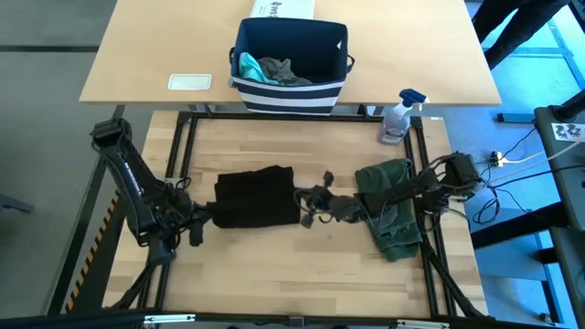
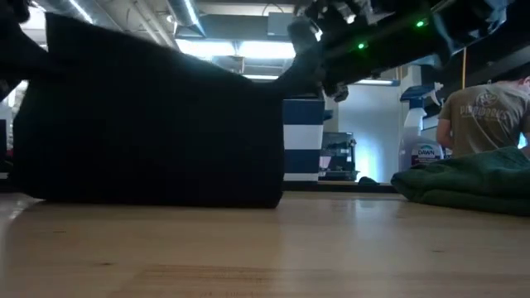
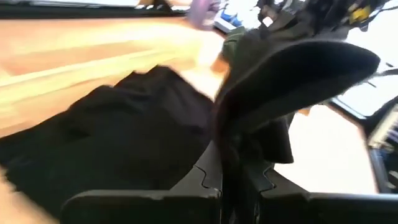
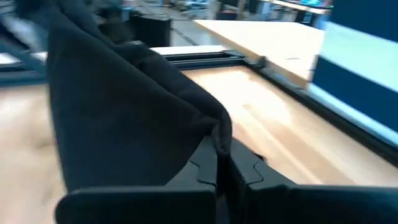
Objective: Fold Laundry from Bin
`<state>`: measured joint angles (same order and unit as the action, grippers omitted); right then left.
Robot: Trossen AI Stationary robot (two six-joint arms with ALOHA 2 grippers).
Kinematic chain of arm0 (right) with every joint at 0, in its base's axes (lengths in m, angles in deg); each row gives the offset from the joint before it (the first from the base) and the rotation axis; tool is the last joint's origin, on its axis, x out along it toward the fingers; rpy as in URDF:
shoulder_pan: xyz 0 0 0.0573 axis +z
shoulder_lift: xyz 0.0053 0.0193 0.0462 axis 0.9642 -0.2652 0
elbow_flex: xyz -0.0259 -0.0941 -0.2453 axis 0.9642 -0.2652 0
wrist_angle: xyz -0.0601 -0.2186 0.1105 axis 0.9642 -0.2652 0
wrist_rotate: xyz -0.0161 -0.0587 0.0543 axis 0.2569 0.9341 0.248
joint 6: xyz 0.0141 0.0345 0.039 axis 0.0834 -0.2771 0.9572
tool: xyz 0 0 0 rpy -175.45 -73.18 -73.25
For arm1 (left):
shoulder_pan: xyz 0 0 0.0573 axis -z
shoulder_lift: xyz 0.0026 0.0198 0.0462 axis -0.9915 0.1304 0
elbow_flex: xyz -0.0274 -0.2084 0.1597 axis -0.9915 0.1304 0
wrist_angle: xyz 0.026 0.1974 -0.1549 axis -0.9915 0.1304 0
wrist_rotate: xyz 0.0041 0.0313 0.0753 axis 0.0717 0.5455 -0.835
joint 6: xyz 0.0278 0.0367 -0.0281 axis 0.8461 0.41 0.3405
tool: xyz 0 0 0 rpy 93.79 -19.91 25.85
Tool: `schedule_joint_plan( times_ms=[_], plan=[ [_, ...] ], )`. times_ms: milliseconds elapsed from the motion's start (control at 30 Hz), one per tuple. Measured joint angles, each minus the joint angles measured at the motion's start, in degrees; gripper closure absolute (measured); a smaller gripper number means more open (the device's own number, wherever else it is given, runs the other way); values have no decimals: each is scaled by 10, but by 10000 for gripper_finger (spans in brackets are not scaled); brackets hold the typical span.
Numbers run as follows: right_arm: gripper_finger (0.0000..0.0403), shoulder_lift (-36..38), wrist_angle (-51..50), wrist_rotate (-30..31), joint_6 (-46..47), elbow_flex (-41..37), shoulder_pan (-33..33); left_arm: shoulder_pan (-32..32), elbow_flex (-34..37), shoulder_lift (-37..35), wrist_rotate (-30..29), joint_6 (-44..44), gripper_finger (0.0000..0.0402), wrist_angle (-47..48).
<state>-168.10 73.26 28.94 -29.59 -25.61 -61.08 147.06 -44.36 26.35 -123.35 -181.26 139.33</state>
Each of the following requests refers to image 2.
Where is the corrugated silver ventilation duct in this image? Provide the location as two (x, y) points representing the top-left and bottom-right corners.
(35, 0), (179, 49)

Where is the bright ceiling light panel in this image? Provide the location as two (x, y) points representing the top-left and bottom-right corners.
(176, 37), (297, 60)

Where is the smooth round silver duct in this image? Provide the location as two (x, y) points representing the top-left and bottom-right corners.
(166, 0), (207, 39)

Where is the yellow hanging cable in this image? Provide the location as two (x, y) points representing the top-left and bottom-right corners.
(460, 46), (468, 90)

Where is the clear spray bottle blue trigger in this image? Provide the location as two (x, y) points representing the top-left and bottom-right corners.
(397, 84), (445, 171)

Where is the dark green button shirt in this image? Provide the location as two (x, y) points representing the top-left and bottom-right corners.
(391, 147), (530, 217)

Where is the person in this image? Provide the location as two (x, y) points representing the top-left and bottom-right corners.
(436, 65), (530, 159)

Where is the navy white-striped fabric bin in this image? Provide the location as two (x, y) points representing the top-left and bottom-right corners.
(283, 97), (335, 182)

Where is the grey ceiling box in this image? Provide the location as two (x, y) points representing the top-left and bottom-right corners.
(267, 12), (296, 37)

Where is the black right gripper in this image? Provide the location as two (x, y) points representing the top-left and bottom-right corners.
(287, 0), (398, 103)

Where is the black garment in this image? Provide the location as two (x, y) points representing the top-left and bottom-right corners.
(12, 12), (324, 209)

